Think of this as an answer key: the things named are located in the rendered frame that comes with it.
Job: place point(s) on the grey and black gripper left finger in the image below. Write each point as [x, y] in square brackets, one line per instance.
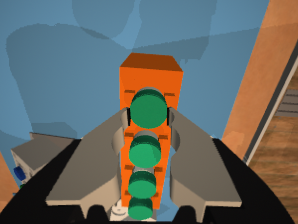
[87, 172]

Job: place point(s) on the grey table edge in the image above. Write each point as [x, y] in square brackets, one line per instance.
[272, 106]

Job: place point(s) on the blue bench mat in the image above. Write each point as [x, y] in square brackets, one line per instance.
[60, 59]

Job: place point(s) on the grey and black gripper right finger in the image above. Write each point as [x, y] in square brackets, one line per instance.
[207, 175]

